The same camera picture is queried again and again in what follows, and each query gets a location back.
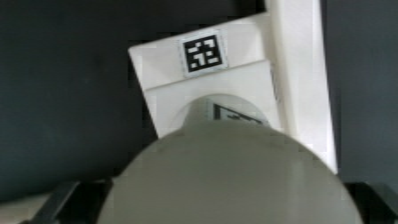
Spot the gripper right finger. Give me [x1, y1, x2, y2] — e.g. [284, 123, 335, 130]
[346, 182, 398, 224]

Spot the white lamp base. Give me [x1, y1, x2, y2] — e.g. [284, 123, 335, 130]
[127, 14, 284, 136]

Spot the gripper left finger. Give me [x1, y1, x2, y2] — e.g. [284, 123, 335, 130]
[19, 179, 113, 224]

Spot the white right wall bar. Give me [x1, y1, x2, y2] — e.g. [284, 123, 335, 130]
[266, 0, 337, 172]

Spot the white lamp bulb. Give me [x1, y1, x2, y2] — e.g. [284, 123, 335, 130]
[95, 95, 363, 224]

